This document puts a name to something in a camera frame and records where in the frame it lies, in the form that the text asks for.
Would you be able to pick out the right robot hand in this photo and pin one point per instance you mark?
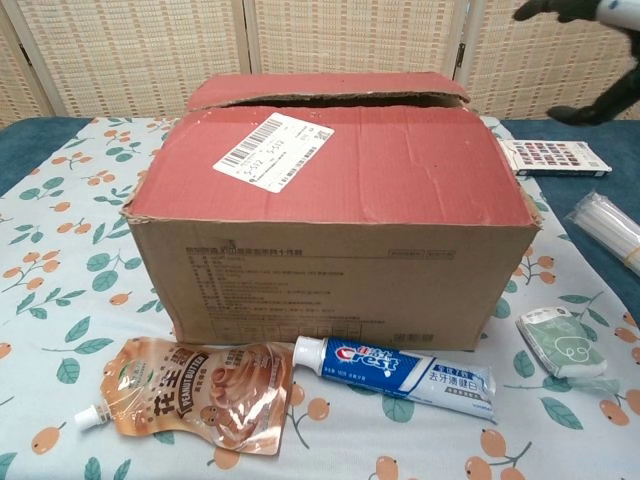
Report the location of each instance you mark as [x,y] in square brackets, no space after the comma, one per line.
[575,9]

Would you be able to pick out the large cardboard box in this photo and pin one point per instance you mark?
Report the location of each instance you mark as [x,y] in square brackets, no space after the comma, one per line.
[325,275]

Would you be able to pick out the flat box with photo grid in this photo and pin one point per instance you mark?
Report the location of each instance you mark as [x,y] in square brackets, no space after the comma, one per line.
[555,157]

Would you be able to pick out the teal blue table cover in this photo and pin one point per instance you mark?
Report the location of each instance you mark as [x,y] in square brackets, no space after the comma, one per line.
[555,195]

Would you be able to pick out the bundle of clear straws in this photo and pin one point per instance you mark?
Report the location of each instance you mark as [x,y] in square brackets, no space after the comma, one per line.
[610,225]

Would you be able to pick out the woven bamboo folding screen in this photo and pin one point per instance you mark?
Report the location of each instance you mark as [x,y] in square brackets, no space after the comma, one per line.
[350,40]

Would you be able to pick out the green tissue pack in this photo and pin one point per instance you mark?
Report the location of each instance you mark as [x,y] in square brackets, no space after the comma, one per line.
[560,345]

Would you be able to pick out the Crest toothpaste tube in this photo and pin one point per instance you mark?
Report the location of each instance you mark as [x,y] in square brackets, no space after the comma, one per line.
[375,365]

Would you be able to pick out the peanut butter spout pouch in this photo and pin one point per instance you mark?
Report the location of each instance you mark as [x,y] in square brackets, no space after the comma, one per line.
[200,390]

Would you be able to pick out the fruit and leaf print tablecloth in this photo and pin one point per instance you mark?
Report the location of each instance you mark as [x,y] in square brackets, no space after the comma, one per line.
[50,250]

